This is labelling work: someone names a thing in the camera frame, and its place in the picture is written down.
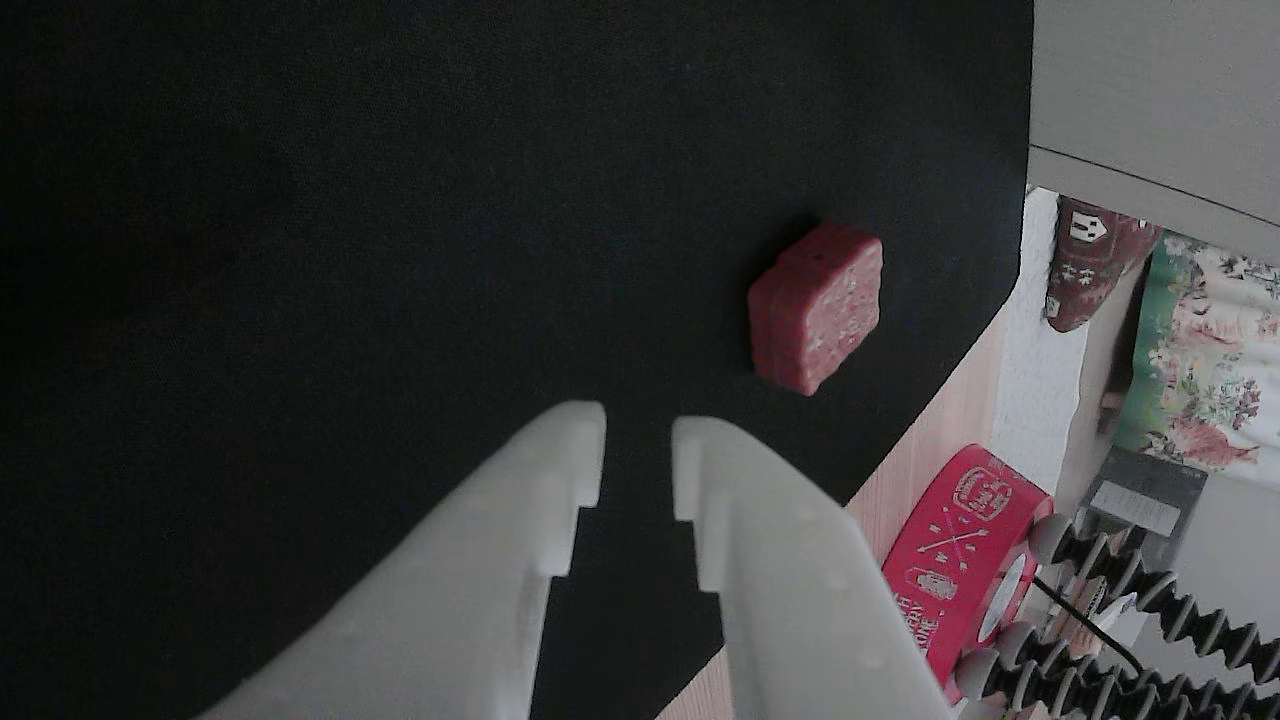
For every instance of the red brick toy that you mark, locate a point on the red brick toy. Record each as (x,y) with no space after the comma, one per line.
(815,310)

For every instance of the red printed round tin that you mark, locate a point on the red printed round tin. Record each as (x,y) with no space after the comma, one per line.
(950,550)

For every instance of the black box with label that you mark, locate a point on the black box with label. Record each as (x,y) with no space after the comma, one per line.
(1140,500)

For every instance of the black desk mat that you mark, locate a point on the black desk mat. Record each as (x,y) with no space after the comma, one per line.
(300,250)

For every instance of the black grey flexible tripod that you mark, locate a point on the black grey flexible tripod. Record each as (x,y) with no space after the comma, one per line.
(1180,605)

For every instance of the floral patterned cloth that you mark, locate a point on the floral patterned cloth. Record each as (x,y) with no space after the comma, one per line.
(1210,370)

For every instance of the white door panel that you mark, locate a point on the white door panel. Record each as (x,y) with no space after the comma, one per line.
(1150,90)

